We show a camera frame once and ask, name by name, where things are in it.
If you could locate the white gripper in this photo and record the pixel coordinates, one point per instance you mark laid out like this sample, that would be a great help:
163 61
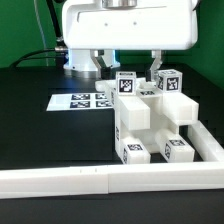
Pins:
147 25

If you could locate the white U-shaped fence rail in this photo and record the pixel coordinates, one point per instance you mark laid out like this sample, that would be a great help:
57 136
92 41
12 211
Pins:
207 174

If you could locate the white chair back frame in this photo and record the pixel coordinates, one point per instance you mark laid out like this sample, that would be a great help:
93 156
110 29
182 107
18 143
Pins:
138 111

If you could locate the white tag sheet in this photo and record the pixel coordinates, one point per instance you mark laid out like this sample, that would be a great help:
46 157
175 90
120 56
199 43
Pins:
78 101

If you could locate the white chair seat plate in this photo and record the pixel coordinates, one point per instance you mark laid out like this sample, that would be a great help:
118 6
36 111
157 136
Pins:
147 136

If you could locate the white tagged cube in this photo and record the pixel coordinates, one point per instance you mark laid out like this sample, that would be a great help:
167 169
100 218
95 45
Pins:
126 82
169 80

